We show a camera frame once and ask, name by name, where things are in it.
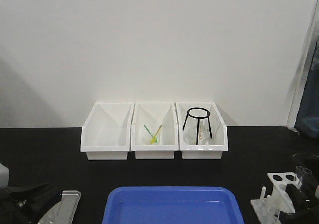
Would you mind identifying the left white storage bin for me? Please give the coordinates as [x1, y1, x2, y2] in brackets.
[80, 102, 135, 160]

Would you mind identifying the clear glass flask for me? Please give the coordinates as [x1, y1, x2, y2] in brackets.
[185, 124, 211, 145]

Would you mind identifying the middle white storage bin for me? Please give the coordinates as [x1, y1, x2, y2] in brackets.
[131, 102, 179, 160]

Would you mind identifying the green plastic stick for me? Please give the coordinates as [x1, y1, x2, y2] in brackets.
[144, 125, 156, 142]

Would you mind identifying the right white storage bin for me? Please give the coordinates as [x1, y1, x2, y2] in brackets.
[175, 102, 228, 160]

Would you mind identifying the grey metal tray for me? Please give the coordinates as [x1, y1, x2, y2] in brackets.
[38, 190, 81, 224]

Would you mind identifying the black lab sink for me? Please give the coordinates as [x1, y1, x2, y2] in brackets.
[292, 153, 319, 170]

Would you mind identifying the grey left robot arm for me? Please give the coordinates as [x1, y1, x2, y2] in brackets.
[0, 164, 63, 224]

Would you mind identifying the grey pegboard drying rack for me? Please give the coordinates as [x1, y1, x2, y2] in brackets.
[295, 5, 319, 139]

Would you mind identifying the white test tube rack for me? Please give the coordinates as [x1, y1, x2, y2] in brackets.
[250, 172, 295, 224]

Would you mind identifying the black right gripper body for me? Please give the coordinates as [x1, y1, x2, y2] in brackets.
[279, 178, 319, 224]

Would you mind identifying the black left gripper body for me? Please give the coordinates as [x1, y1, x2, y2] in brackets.
[0, 183, 62, 224]

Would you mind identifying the clear glass test tube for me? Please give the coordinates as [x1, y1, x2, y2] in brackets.
[300, 167, 312, 193]

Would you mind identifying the white storage bin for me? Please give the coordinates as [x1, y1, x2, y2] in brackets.
[175, 102, 228, 160]
[80, 102, 135, 160]
[131, 102, 179, 160]

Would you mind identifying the blue plastic tray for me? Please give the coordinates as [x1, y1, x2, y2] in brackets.
[102, 186, 244, 224]

